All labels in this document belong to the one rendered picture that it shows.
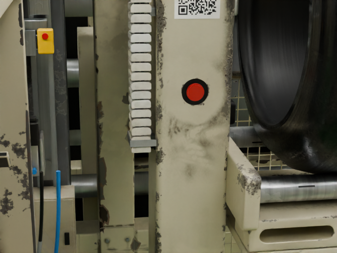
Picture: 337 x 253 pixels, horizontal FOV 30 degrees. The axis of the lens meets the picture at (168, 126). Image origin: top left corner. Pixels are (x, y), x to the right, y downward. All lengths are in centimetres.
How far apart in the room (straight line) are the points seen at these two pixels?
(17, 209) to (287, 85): 76
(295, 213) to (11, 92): 54
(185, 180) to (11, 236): 38
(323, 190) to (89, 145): 94
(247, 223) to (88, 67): 90
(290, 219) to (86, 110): 91
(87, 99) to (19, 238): 102
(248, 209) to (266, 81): 44
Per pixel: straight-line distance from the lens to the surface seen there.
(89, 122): 184
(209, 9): 104
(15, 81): 77
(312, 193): 109
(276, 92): 139
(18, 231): 84
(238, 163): 106
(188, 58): 104
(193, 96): 106
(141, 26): 103
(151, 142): 108
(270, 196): 107
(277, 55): 143
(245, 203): 102
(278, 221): 107
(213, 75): 106
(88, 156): 189
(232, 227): 117
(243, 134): 133
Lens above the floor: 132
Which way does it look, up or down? 17 degrees down
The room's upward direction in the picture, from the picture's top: 1 degrees clockwise
